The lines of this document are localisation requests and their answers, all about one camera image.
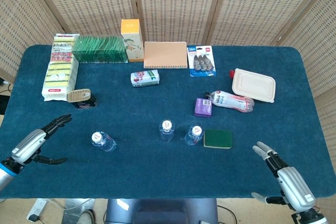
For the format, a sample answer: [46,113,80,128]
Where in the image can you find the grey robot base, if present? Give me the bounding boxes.
[104,198,219,224]

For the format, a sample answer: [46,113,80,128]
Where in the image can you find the white power strip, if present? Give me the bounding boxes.
[26,199,50,222]

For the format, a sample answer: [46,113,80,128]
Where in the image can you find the orange spiral notebook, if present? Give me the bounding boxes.
[143,41,188,70]

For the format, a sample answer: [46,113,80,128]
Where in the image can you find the yellow sponge multipack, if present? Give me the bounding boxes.
[41,33,80,102]

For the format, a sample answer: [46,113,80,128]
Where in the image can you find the grey shoe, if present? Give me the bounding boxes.
[78,209,95,224]

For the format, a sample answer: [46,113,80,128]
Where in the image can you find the clear water bottle white cap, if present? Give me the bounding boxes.
[183,125,204,146]
[158,120,176,142]
[91,131,118,153]

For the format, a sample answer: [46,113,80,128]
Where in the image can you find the clear box green sachets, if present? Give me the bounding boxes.
[71,35,129,64]

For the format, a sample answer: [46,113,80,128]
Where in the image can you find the blue table cloth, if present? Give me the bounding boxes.
[0,44,336,200]

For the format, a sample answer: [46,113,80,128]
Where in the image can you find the woven wooden folding screen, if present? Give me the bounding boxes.
[0,0,336,135]

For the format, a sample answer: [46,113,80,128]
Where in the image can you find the tall orange fruit-print carton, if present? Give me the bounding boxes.
[120,18,145,63]

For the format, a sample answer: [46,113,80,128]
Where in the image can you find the blue correction tape blister pack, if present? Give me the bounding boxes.
[186,45,217,77]

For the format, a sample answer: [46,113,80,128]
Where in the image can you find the purple drink carton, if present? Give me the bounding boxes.
[194,98,214,118]

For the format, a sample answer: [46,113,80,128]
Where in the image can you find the green yellow scrub sponge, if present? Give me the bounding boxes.
[203,129,233,150]

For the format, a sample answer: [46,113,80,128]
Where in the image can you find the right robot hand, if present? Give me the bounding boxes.
[251,141,316,213]

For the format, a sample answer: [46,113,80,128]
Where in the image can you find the white green small packet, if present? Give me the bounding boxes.
[130,69,161,88]

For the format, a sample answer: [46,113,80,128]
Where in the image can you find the beige lidded food container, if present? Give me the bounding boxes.
[232,68,277,103]

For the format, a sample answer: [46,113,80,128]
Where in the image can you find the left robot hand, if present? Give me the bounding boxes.
[10,113,73,166]

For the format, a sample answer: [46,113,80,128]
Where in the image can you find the pink white refill pouch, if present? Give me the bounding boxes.
[204,90,255,114]

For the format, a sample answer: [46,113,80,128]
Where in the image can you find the black tin gold lid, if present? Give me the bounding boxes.
[66,89,97,110]

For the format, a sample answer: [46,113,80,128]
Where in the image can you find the silver metal floor plate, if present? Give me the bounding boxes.
[64,199,95,224]

